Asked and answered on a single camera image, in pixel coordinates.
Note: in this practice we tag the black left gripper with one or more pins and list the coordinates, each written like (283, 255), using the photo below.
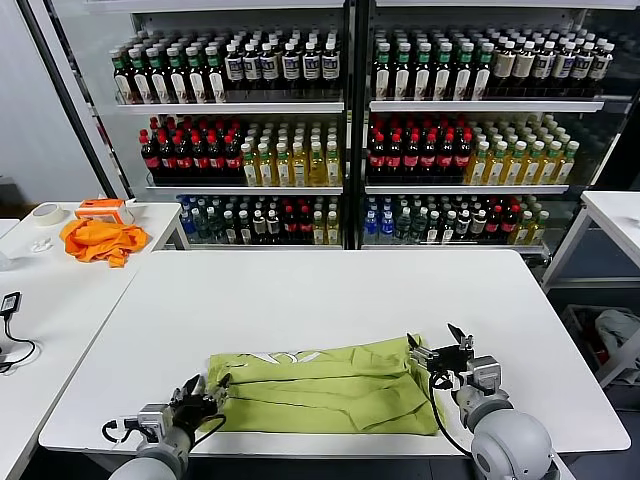
(195, 412)

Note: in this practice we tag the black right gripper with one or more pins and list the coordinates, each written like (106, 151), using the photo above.
(450, 361)

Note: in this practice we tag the lime green t-shirt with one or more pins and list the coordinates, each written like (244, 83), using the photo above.
(325, 400)

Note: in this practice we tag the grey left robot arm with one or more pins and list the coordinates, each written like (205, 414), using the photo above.
(155, 460)

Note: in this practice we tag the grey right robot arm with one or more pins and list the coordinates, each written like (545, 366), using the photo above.
(510, 445)

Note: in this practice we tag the large white table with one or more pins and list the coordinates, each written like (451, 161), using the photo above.
(475, 280)

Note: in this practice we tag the white metal shelf board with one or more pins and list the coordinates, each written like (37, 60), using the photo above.
(475, 107)
(200, 4)
(500, 4)
(225, 109)
(450, 248)
(265, 246)
(465, 190)
(240, 191)

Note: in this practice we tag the dark drink bottle white cap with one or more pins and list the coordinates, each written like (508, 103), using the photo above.
(259, 229)
(434, 231)
(449, 231)
(244, 230)
(479, 230)
(229, 230)
(464, 230)
(273, 229)

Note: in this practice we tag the green water bottle white cap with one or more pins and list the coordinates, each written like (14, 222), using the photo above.
(419, 229)
(404, 229)

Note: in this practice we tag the black plastic crate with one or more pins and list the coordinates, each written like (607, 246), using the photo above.
(575, 325)

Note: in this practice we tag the cola bottle red cap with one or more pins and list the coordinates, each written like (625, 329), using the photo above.
(233, 162)
(428, 161)
(394, 161)
(462, 161)
(201, 162)
(184, 162)
(445, 161)
(305, 227)
(168, 162)
(376, 161)
(217, 162)
(291, 227)
(494, 227)
(509, 227)
(151, 162)
(411, 161)

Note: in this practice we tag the blue water bottle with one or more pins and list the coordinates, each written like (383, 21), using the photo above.
(387, 231)
(188, 227)
(371, 231)

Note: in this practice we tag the yellow juice bottle white cap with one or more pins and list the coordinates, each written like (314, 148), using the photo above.
(496, 172)
(531, 172)
(540, 232)
(565, 172)
(267, 172)
(250, 172)
(333, 232)
(334, 172)
(524, 232)
(284, 172)
(478, 172)
(300, 172)
(319, 232)
(317, 172)
(513, 172)
(548, 172)

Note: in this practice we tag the white side table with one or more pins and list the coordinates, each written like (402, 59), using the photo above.
(160, 220)
(615, 210)
(65, 320)

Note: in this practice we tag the grey crumpled cloth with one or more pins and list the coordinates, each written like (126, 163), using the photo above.
(617, 325)

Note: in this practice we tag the crumpled orange cloth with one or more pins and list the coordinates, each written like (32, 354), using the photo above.
(100, 242)

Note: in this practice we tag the black power adapter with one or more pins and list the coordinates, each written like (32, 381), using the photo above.
(11, 302)

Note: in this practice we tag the orange and white box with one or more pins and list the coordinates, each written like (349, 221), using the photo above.
(100, 206)

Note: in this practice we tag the beige masking tape roll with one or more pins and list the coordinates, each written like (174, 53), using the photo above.
(47, 223)

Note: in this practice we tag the beverage display shelving unit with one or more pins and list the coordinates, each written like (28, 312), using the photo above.
(357, 125)

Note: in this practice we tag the dark tea bottle green cap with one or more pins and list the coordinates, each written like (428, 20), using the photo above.
(160, 82)
(124, 82)
(216, 82)
(423, 77)
(197, 82)
(481, 77)
(142, 82)
(462, 77)
(178, 82)
(442, 77)
(403, 77)
(383, 77)

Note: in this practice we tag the dark bottle beige label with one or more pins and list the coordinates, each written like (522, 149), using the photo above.
(523, 65)
(504, 65)

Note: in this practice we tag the dark bottle blue label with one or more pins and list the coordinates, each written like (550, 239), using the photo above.
(542, 67)
(234, 67)
(291, 67)
(311, 67)
(562, 67)
(270, 67)
(330, 67)
(252, 67)
(581, 67)
(600, 67)

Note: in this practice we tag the black framed glass door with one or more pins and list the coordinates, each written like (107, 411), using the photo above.
(73, 100)

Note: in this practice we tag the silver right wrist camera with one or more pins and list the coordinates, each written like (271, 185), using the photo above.
(485, 372)

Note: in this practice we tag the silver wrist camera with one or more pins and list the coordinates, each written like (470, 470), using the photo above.
(152, 417)
(485, 372)

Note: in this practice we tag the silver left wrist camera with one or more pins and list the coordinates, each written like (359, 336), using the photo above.
(152, 417)

